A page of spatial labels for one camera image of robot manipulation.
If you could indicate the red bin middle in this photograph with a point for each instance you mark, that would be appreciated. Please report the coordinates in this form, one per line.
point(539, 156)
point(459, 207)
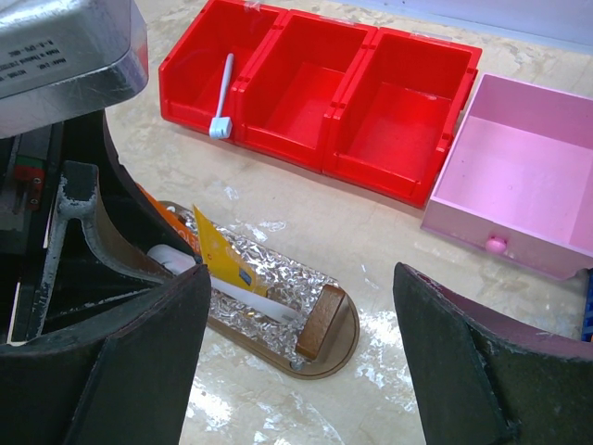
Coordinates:
point(289, 95)

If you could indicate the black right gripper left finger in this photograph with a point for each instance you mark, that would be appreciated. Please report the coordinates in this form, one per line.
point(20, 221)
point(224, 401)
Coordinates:
point(123, 376)

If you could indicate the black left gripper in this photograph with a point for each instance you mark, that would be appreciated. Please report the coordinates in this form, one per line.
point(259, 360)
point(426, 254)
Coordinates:
point(31, 175)

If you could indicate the pink drawer box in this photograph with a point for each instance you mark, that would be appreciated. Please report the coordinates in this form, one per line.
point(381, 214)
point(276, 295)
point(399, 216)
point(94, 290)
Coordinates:
point(517, 182)

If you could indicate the orange toothpaste tube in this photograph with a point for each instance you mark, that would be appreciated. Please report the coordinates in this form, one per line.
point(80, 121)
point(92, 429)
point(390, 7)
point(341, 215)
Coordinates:
point(173, 220)

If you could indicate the yellow toothpaste tube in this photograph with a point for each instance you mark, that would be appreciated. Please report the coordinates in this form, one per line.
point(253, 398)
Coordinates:
point(222, 260)

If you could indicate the red bin right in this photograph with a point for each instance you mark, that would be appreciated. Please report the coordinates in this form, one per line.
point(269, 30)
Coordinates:
point(394, 124)

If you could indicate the red bin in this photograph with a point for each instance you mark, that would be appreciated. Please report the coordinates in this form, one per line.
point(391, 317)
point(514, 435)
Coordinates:
point(289, 95)
point(394, 124)
point(189, 78)

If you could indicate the oval wooden tray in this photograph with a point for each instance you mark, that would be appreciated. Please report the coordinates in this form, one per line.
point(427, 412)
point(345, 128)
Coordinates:
point(333, 343)

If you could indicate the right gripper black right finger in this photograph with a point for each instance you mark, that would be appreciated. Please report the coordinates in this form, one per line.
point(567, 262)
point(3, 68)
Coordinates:
point(482, 377)

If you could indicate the white toothbrush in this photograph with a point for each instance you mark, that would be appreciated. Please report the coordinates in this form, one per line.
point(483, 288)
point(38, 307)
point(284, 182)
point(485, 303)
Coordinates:
point(177, 262)

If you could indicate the blue plastic basket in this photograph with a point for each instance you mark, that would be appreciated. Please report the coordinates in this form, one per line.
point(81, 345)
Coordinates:
point(587, 325)

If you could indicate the red bin left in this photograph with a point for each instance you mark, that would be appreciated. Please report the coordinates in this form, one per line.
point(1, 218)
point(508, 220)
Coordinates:
point(189, 78)

